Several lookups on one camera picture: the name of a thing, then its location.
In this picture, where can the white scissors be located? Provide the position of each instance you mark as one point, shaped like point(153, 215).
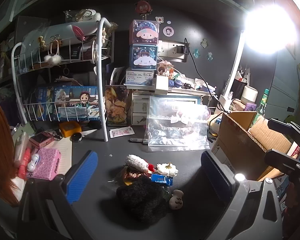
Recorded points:
point(88, 132)

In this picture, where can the white mini drawer unit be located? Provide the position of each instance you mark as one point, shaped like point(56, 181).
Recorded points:
point(139, 110)

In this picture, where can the white fabric flower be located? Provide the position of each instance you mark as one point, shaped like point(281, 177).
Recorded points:
point(167, 169)

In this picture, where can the clear plastic pouch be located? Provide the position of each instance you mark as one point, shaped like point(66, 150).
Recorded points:
point(21, 147)

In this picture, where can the green card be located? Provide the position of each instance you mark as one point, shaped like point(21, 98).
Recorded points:
point(25, 130)

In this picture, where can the small white box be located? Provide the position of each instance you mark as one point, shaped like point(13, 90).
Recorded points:
point(162, 83)

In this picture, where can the anime picture stand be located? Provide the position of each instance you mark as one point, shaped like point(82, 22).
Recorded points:
point(115, 105)

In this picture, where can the black round tin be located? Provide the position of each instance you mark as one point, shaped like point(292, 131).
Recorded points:
point(76, 137)

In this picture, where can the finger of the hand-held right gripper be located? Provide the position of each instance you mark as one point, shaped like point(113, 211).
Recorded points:
point(285, 123)
point(280, 158)

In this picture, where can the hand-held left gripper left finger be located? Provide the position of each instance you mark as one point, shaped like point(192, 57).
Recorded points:
point(83, 177)

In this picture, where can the anime print blue box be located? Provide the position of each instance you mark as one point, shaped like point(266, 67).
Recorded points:
point(76, 105)

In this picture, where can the white cylinder container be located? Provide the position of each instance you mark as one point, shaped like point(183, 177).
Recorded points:
point(249, 95)

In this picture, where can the black pen holder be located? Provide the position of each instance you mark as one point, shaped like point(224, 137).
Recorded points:
point(240, 88)

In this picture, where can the purple box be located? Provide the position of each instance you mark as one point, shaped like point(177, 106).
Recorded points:
point(250, 106)

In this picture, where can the pink character cube box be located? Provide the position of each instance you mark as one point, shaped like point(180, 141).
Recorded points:
point(145, 31)

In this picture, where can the blue candy wrapper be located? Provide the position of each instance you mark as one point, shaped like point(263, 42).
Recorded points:
point(161, 179)

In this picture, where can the wall power outlet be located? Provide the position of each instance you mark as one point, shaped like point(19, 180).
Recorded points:
point(168, 50)

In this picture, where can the black booklet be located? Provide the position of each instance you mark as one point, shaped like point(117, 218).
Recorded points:
point(76, 52)

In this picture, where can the small cartoon figurines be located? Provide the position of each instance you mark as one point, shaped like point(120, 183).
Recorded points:
point(165, 68)

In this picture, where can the red tube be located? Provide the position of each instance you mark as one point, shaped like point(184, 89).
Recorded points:
point(23, 165)

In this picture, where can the blue food print box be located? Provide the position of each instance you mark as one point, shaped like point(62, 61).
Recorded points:
point(41, 105)

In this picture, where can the cardboard box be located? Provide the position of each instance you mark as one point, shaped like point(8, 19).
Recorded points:
point(240, 142)

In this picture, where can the round portrait sticker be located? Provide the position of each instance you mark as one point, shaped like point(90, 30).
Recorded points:
point(168, 31)

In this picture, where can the white pink rolled bag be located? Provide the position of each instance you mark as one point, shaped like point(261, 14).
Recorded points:
point(72, 30)

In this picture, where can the white fluffy hair clip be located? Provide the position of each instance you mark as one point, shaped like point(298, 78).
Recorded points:
point(137, 162)

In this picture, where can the black fluffy scrunchie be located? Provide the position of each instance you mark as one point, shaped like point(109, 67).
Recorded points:
point(140, 200)

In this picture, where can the clear zip bag with bow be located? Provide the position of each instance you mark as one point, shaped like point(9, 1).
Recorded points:
point(177, 127)

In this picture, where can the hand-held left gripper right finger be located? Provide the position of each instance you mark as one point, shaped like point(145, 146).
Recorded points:
point(216, 177)

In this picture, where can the pink camera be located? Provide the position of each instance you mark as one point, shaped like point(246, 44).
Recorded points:
point(41, 139)

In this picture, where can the white desk lamp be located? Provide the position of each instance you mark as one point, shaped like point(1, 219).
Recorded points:
point(236, 62)

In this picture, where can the green bottle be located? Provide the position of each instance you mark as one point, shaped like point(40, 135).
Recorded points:
point(262, 102)

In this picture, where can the white earbuds case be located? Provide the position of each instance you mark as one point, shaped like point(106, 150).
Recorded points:
point(33, 163)

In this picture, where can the pink white sachet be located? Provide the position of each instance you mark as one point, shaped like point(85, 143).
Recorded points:
point(121, 132)

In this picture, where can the small moustache figurine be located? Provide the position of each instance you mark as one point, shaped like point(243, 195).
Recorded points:
point(176, 199)

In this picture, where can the person's orange hair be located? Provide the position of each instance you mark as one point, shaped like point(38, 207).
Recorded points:
point(1, 150)

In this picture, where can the white blue medicine box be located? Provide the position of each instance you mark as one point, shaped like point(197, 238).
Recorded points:
point(140, 77)

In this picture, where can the pink leopard pouch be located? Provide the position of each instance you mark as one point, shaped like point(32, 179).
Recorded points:
point(47, 163)

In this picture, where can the blue character cube box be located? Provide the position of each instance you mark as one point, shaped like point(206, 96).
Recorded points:
point(143, 57)

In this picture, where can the orange box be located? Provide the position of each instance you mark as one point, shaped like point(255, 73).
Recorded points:
point(69, 128)

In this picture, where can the red spring bobble figure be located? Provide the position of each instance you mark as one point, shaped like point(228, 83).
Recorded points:
point(143, 7)

